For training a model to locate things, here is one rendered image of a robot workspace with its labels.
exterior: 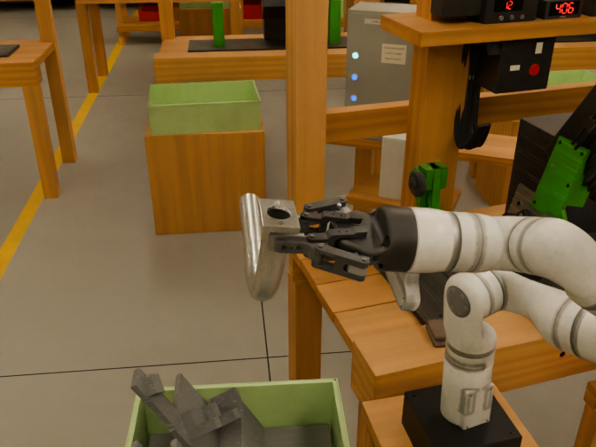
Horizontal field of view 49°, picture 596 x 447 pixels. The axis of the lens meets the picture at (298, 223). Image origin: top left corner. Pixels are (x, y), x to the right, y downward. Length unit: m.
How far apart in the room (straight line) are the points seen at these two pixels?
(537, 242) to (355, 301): 1.05
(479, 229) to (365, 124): 1.27
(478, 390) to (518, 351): 0.40
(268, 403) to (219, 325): 1.77
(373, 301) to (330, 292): 0.12
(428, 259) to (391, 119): 1.33
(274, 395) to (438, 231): 0.77
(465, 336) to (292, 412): 0.43
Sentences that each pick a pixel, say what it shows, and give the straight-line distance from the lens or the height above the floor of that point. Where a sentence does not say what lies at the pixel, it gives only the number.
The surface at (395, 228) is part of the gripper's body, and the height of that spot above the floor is 1.56.
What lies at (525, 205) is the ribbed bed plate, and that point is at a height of 1.05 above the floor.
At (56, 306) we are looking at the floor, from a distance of 3.49.
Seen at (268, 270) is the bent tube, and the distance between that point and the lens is 0.73.
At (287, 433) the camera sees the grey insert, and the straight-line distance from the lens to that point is 1.47.
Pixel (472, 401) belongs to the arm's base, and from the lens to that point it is 1.34.
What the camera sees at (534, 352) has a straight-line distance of 1.74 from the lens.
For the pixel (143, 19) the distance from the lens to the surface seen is 8.67.
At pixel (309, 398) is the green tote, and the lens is 1.44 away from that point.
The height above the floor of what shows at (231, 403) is 0.94.
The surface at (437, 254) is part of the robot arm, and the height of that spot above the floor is 1.53.
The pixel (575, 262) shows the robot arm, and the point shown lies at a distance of 0.80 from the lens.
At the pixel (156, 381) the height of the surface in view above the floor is 1.12.
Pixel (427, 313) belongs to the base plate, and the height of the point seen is 0.90.
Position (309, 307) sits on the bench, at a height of 0.67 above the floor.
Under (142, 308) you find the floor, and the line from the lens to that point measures 3.36.
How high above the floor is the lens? 1.90
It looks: 28 degrees down
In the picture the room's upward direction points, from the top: straight up
